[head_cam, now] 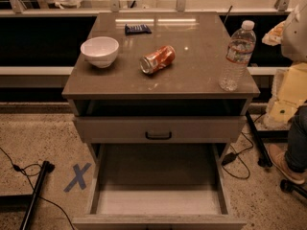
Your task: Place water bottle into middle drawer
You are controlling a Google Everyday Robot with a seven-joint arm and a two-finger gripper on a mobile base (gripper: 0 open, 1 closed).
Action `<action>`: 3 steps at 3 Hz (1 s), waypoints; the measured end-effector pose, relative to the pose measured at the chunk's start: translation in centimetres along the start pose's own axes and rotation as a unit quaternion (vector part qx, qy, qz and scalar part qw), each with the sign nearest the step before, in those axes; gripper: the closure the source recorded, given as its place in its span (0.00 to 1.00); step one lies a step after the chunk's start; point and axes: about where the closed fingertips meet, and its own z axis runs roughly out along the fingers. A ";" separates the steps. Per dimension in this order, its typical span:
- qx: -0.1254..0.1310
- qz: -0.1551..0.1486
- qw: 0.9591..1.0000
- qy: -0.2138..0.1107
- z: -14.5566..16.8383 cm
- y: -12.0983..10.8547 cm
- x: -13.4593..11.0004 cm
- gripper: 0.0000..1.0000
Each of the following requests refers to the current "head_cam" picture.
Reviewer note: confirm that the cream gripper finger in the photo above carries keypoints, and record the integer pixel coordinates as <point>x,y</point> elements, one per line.
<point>274,36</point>

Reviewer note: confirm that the clear plastic water bottle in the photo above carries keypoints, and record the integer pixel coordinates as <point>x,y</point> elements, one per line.
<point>239,51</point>

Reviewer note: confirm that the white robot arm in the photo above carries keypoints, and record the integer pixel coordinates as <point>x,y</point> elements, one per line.
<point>291,34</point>

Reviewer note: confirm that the grey drawer cabinet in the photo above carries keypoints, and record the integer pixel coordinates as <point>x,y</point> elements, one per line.
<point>188,87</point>

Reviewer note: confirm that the open lower grey drawer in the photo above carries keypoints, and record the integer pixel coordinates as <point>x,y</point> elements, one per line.
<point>158,187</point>

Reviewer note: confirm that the tan shoe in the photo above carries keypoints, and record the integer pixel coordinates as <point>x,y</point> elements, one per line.
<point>277,156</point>

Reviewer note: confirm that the crushed orange soda can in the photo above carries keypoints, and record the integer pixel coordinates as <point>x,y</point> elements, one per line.
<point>157,60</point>

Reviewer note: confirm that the blue jeans leg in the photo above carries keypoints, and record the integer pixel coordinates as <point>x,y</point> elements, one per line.
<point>297,141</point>

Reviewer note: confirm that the black tripod leg right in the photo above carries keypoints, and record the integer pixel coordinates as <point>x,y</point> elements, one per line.
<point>264,159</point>

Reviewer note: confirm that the black tripod leg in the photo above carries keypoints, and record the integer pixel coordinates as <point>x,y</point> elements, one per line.
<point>264,159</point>
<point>46,168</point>

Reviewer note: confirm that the blue snack bar wrapper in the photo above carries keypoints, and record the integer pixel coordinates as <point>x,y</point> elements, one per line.
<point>137,29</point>

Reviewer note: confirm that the black chair caster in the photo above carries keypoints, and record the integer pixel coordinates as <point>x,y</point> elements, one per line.
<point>289,187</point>

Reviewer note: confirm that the white ceramic bowl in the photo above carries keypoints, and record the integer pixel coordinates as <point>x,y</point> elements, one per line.
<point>100,51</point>

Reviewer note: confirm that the blue tape cross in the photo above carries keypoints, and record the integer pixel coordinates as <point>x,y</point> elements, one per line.
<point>78,178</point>

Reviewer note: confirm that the black tripod leg left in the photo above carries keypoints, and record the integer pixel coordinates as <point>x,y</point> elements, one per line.
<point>46,168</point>

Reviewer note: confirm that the upper grey drawer with handle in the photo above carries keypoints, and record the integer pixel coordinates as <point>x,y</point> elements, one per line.
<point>131,130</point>

